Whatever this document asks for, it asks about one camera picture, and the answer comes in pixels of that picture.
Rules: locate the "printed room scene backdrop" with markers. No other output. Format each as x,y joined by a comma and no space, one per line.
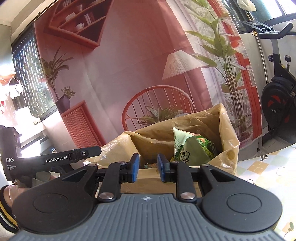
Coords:
129,60

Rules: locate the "person's left hand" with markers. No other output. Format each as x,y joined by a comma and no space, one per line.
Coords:
11,192

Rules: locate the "black exercise bike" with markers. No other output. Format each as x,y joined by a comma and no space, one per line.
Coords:
278,96

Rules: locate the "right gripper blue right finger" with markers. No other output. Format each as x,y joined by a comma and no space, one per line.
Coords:
180,174

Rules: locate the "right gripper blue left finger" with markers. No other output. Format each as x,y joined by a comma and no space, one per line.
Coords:
114,175

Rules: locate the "green snack bag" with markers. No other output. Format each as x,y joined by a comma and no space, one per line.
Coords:
192,148

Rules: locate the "white cloth on pole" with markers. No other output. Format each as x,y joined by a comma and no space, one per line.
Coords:
246,5

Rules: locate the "striped sleeve cuff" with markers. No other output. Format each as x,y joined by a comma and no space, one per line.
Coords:
8,223

